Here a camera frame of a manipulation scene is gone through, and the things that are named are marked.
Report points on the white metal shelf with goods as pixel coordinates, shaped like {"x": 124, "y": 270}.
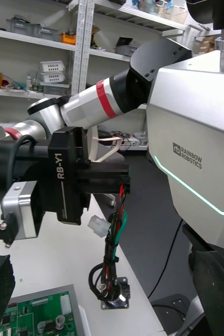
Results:
{"x": 30, "y": 39}
{"x": 122, "y": 31}

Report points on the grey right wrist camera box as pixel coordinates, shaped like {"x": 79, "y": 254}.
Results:
{"x": 25, "y": 207}

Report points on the green circuit board grey frame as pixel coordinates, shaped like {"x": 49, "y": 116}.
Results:
{"x": 38, "y": 315}

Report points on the desk with electronic parts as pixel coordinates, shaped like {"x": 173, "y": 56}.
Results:
{"x": 132, "y": 140}

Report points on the grey black robot base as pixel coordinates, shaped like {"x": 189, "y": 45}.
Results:
{"x": 174, "y": 312}

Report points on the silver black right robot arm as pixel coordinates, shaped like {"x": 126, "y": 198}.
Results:
{"x": 90, "y": 105}

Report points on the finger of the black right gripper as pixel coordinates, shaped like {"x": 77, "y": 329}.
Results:
{"x": 106, "y": 171}
{"x": 104, "y": 187}

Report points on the pale grey robot torso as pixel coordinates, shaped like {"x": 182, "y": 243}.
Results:
{"x": 195, "y": 131}

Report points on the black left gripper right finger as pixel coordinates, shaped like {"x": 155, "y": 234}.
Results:
{"x": 219, "y": 296}

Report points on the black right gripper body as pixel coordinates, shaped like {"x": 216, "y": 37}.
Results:
{"x": 64, "y": 183}

